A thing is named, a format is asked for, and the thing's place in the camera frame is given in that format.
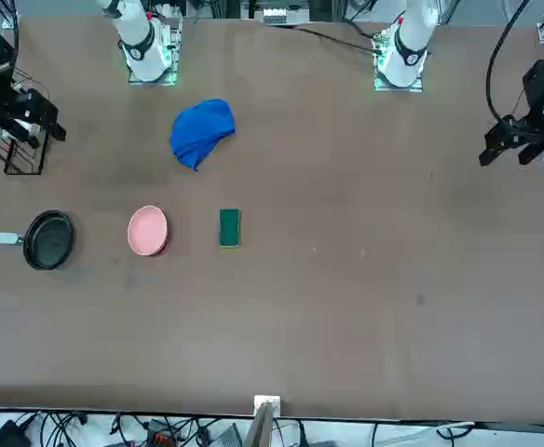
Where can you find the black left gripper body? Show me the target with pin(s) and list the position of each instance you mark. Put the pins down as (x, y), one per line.
(542, 84)

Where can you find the green and yellow sponge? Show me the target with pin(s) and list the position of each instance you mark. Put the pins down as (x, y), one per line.
(230, 228)

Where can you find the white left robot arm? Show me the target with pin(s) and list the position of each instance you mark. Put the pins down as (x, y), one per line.
(409, 44)

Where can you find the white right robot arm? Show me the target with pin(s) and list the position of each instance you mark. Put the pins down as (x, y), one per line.
(141, 42)

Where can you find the pink bowl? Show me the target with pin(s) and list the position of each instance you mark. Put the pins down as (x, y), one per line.
(147, 230)

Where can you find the blue cloth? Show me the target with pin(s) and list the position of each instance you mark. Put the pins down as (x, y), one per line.
(202, 132)

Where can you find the grey socket block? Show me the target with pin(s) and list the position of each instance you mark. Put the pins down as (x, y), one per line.
(274, 15)

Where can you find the black power brick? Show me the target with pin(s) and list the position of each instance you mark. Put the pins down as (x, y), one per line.
(6, 435)

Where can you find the silver table edge bracket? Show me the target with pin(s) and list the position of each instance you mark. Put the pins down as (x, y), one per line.
(267, 402)

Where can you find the grey metal post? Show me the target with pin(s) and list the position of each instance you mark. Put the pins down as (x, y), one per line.
(259, 428)

